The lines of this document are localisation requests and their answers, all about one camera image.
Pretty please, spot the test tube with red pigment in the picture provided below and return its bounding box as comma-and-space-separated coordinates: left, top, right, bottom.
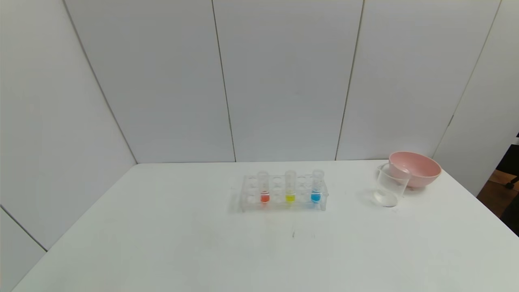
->
258, 171, 270, 204

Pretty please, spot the test tube with yellow pigment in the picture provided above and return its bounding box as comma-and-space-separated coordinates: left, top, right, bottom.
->
285, 170, 297, 204

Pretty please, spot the clear plastic test tube rack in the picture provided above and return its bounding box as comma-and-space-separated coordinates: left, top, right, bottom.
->
239, 172, 329, 212

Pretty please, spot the test tube with blue pigment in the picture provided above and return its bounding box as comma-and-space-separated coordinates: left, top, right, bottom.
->
311, 169, 325, 204

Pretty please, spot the clear glass beaker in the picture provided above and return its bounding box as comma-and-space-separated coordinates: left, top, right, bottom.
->
373, 163, 411, 208

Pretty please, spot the pink bowl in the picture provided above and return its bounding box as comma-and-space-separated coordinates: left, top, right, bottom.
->
388, 151, 442, 189

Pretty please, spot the black wheeled chair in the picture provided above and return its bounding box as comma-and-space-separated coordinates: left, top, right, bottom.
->
496, 144, 519, 189

